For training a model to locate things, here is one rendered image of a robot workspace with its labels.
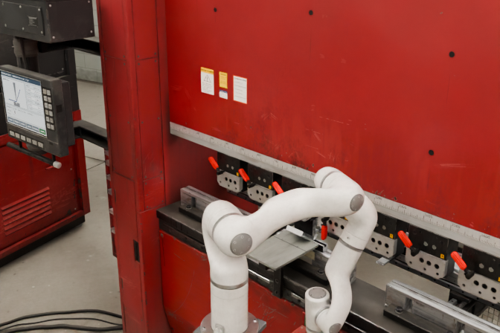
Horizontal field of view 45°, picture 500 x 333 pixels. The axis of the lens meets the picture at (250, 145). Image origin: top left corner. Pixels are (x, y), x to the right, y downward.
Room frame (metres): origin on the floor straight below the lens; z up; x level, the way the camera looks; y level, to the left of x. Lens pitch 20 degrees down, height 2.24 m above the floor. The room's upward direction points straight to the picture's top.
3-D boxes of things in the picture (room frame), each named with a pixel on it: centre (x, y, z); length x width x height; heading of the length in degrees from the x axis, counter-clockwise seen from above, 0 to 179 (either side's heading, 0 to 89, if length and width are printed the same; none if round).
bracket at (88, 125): (2.99, 0.88, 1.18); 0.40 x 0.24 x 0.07; 45
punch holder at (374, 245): (2.00, -0.50, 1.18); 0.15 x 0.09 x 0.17; 45
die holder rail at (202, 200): (2.65, 0.16, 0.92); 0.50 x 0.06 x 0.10; 45
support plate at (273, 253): (2.16, -0.13, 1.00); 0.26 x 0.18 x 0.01; 135
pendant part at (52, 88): (2.73, 0.99, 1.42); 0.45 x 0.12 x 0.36; 50
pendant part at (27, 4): (2.82, 0.98, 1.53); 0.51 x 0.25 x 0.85; 50
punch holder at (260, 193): (2.42, -0.07, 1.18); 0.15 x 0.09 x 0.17; 45
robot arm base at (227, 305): (1.64, 0.06, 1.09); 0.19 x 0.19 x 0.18
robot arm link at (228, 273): (1.67, 0.08, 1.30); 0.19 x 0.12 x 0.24; 22
